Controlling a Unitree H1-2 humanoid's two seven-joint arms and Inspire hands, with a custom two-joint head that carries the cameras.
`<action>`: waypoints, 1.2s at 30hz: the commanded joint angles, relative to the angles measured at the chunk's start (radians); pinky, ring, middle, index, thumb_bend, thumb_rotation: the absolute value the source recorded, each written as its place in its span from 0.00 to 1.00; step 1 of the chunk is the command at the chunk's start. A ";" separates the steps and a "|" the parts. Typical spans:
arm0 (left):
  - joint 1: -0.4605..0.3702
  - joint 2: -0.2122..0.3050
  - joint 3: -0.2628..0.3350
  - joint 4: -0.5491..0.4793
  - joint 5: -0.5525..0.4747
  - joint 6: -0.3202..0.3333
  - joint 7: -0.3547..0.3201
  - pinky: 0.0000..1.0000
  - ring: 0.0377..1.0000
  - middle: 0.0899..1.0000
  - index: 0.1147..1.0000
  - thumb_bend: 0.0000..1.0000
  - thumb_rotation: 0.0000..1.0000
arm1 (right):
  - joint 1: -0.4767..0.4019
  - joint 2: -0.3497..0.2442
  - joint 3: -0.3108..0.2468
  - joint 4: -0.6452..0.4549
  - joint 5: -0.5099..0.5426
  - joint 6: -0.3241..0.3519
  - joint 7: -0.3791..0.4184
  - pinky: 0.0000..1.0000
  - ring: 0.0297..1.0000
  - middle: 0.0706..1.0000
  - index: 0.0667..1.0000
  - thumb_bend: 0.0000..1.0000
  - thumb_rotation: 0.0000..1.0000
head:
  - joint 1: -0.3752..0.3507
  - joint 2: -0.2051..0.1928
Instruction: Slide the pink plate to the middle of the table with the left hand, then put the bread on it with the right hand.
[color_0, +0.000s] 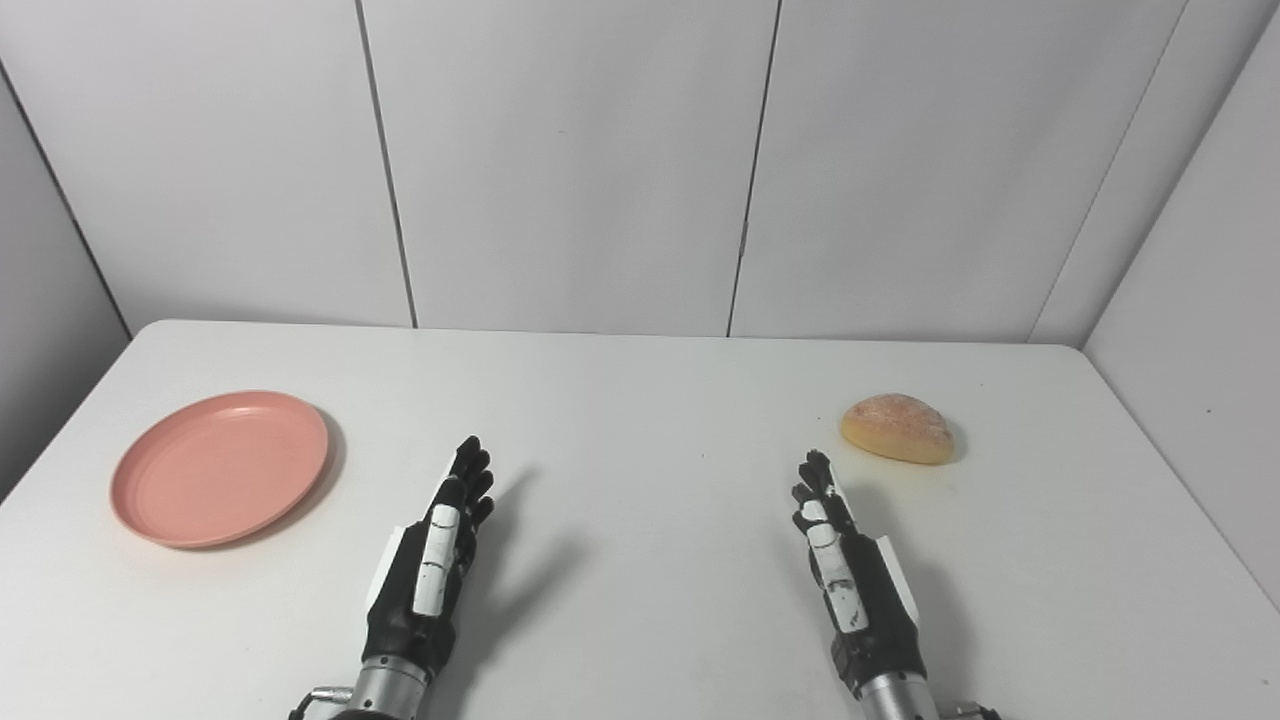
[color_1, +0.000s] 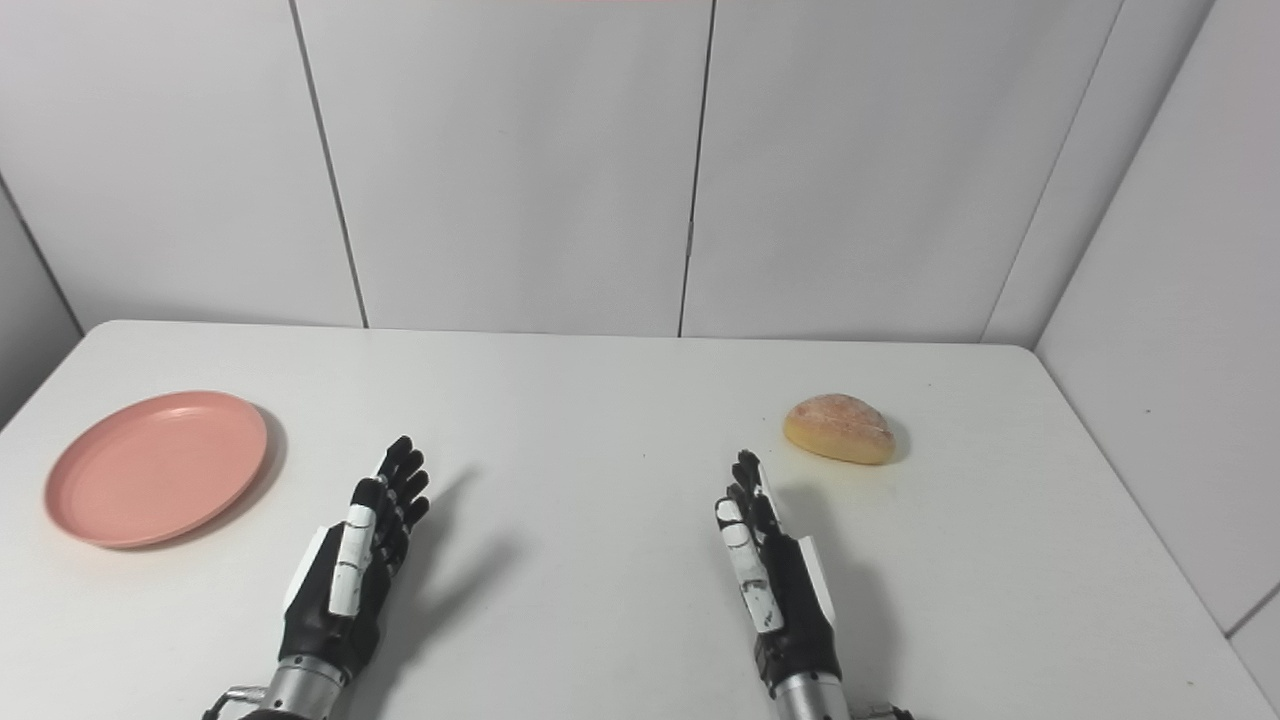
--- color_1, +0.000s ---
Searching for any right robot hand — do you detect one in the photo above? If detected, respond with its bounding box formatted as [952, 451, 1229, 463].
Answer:
[714, 449, 844, 698]

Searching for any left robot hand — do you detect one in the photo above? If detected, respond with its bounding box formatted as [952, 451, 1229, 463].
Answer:
[279, 435, 431, 685]

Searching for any bread roll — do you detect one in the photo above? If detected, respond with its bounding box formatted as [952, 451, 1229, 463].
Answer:
[783, 393, 897, 466]

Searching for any pink round plate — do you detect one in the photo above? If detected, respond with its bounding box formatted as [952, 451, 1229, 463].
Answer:
[44, 390, 269, 549]

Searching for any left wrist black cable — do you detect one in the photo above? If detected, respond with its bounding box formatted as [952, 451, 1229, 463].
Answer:
[203, 685, 269, 720]

